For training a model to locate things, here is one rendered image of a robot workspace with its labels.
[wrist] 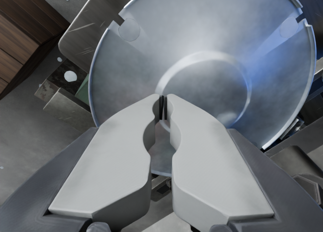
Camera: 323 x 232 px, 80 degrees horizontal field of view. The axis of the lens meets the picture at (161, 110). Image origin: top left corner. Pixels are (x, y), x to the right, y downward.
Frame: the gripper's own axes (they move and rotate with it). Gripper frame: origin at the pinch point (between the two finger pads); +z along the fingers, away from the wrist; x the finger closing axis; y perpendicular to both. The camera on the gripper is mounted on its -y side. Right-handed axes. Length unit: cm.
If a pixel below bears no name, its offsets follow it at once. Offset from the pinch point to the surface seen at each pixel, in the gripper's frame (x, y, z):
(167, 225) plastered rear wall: 3, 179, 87
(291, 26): 14.3, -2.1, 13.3
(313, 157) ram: 12.9, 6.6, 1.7
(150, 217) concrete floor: -13, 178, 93
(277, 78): 14.6, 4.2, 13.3
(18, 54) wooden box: -47, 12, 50
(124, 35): -4.2, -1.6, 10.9
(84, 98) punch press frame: -16.5, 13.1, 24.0
